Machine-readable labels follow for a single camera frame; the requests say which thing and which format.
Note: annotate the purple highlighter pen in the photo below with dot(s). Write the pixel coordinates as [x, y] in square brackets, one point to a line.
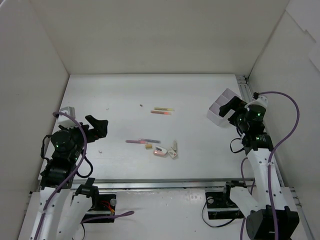
[149, 140]

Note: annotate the white staples box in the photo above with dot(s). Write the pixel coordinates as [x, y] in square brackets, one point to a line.
[172, 153]

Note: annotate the orange highlighter pen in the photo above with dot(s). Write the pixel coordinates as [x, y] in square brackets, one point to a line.
[161, 112]

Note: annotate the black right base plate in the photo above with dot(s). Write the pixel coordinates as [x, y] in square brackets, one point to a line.
[220, 208]

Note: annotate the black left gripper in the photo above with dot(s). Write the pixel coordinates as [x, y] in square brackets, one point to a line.
[88, 132]

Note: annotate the aluminium front rail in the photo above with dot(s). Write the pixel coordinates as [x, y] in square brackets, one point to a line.
[157, 184]

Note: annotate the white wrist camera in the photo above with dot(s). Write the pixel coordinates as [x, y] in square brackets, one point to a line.
[65, 121]
[260, 101]

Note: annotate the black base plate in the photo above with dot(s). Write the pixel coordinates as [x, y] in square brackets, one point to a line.
[105, 206]
[220, 208]

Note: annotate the yellow highlighter pen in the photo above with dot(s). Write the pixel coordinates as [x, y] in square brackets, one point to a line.
[164, 109]

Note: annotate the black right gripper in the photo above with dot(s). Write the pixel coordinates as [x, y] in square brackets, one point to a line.
[236, 111]

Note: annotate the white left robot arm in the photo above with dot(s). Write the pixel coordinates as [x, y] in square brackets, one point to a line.
[55, 186]

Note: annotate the aluminium rail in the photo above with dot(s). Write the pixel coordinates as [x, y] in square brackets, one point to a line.
[267, 150]
[157, 184]

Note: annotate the aluminium right side rail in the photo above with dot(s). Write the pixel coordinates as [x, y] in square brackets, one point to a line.
[267, 150]

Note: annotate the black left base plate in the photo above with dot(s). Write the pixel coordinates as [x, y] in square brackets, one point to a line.
[105, 206]

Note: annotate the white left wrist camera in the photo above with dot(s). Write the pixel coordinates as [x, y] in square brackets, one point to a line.
[65, 121]

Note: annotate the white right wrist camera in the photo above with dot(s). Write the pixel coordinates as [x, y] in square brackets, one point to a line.
[260, 101]

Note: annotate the yellow eraser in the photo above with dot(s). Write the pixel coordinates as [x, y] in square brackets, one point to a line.
[148, 146]

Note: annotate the grey white eraser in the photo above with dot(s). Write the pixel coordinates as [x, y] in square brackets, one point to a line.
[175, 145]

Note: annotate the pink highlighter pen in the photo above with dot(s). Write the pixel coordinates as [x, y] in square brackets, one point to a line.
[136, 141]

